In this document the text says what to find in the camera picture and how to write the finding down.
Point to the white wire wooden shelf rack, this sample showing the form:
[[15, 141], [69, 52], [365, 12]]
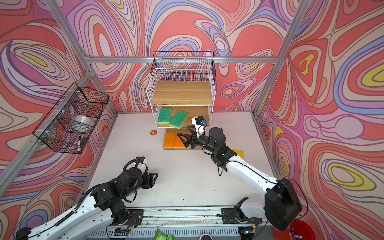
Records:
[[192, 91]]

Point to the yellow sponge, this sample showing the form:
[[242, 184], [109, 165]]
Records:
[[178, 119], [239, 153]]

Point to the black wire basket behind shelf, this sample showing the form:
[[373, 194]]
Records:
[[183, 66]]

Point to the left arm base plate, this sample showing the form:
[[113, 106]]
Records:
[[129, 217]]

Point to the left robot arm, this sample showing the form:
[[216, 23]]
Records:
[[101, 206]]

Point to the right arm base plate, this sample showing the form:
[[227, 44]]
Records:
[[236, 216]]

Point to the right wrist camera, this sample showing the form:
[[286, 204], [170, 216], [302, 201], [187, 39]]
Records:
[[200, 125]]

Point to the black wire basket on wall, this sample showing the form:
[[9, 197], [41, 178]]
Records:
[[59, 132]]

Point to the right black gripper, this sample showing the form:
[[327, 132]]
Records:
[[189, 138]]

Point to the orange sponge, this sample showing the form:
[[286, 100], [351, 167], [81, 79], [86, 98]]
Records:
[[169, 141], [178, 144]]

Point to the green sponge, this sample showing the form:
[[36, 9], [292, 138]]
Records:
[[164, 117]]

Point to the red bucket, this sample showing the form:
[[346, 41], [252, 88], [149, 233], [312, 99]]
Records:
[[298, 230]]

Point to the aluminium front rail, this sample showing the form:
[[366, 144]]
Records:
[[195, 216]]

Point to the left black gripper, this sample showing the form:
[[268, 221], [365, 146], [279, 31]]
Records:
[[149, 182]]

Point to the green snack bag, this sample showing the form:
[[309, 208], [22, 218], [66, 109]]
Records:
[[159, 235]]

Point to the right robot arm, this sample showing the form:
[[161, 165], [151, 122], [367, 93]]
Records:
[[281, 202]]

